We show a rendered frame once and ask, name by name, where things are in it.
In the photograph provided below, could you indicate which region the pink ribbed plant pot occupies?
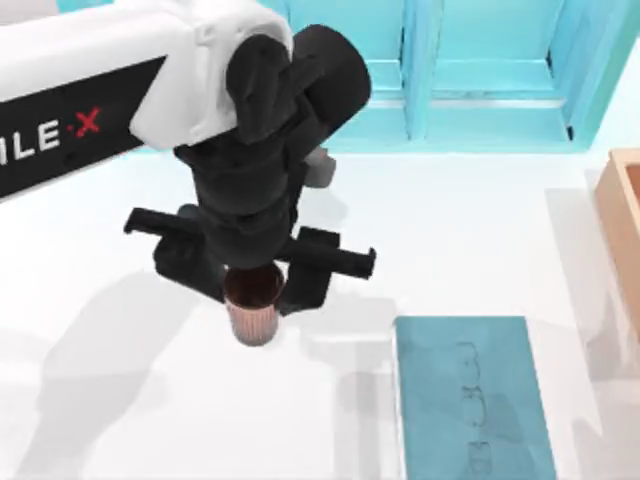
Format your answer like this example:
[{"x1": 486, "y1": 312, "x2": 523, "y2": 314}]
[{"x1": 222, "y1": 264, "x2": 287, "y2": 347}]

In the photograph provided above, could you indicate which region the teal book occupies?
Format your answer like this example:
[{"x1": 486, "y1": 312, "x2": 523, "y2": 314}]
[{"x1": 393, "y1": 314, "x2": 559, "y2": 480}]

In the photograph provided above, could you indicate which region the light blue rack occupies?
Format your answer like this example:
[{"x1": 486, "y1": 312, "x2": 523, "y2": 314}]
[{"x1": 56, "y1": 0, "x2": 640, "y2": 152}]

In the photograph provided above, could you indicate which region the salmon-coloured shallow box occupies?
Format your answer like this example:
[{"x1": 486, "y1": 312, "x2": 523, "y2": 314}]
[{"x1": 594, "y1": 148, "x2": 640, "y2": 326}]

